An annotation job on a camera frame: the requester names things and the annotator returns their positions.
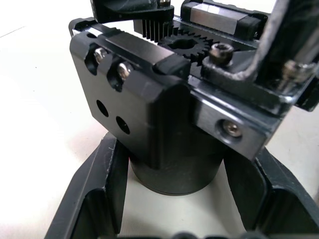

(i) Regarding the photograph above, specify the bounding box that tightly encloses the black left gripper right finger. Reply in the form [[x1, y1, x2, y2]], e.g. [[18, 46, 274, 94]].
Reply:
[[223, 146, 319, 239]]

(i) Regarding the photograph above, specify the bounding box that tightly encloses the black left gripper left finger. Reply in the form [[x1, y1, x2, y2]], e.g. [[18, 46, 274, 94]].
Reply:
[[46, 135, 130, 239]]

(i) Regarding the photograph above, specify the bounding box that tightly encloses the black gripper body workpiece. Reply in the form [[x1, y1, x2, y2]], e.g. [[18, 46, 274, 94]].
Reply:
[[67, 0, 319, 198]]

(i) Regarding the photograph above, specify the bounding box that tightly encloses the recessed silver screw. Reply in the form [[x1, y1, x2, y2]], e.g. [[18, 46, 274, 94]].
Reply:
[[222, 120, 240, 136]]

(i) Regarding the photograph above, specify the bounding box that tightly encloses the black gripper finger piece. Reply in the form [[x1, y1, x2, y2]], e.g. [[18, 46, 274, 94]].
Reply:
[[91, 0, 175, 25], [200, 0, 319, 85]]

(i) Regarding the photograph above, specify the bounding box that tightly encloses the black hex socket screw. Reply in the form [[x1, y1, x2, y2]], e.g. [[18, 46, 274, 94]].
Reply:
[[208, 43, 234, 67]]

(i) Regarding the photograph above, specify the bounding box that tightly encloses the black pinion gear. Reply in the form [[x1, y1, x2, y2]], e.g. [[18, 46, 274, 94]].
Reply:
[[157, 31, 212, 67]]

